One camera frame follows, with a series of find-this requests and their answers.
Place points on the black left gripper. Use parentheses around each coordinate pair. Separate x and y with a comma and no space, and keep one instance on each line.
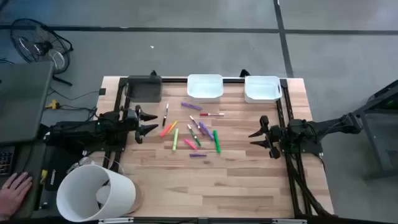
(136,123)

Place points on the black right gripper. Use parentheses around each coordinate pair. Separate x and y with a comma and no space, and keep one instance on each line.
(273,137)

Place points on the thin black marker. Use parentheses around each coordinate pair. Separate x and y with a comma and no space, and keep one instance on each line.
(165,116)

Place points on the thin yellow-orange marker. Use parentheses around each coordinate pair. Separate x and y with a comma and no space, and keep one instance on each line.
(173,126)

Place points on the light green highlighter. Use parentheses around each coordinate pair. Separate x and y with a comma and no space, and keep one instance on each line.
(175,140)

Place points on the thick green marker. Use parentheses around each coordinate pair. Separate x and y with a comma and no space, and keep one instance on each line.
(216,141)

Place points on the purple highlighter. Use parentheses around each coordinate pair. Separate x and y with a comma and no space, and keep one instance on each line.
(191,106)
(206,130)

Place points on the pink highlighter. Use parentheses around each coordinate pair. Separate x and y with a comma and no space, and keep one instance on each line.
(190,144)

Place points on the thin maroon marker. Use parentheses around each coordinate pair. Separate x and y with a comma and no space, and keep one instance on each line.
(196,123)

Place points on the thin green marker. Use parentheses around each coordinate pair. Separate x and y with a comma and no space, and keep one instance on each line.
(195,137)

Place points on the thin red marker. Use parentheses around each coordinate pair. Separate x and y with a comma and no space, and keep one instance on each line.
(205,114)

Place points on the small purple marker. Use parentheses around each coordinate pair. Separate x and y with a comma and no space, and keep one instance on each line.
(198,155)

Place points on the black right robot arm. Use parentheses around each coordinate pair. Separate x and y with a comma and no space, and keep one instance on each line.
(326,126)

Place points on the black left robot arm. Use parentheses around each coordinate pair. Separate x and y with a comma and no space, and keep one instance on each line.
(77,132)

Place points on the grey translucent plastic bin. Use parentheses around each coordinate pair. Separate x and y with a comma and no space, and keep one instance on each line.
(144,90)

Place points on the black clamp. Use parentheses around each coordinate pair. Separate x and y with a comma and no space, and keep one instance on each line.
(244,73)
(153,73)

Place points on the white plastic bin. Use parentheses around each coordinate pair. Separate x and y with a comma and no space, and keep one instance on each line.
(205,88)
(262,88)

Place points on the small black square tag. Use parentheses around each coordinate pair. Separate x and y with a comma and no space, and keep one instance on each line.
(102,91)

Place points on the clear plastic wrap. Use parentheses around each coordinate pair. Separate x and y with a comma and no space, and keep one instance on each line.
(82,161)

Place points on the white light bulb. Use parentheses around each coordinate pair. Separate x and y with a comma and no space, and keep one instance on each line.
(104,194)

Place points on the yellow plug connector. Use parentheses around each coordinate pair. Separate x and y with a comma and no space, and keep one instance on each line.
(54,104)

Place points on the white lamp shade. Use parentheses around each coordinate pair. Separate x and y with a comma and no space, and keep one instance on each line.
(77,193)

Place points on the black pad with logo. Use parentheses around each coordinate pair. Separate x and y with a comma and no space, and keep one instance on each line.
(57,174)

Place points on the dark grey desk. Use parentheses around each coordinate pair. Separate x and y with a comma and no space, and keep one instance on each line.
(35,155)

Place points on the grey metal cart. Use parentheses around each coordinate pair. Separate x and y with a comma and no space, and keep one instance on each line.
(377,146)

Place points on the grey computer monitor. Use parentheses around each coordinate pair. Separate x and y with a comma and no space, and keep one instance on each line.
(25,99)

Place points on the black floor fan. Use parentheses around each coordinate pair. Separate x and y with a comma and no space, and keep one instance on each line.
(43,48)

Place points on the black keyboard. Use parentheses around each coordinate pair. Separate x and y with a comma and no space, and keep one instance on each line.
(6,161)

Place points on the person's right hand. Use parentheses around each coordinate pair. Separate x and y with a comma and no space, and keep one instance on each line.
(14,194)

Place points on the black aluminium table frame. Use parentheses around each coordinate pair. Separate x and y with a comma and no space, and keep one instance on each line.
(174,80)

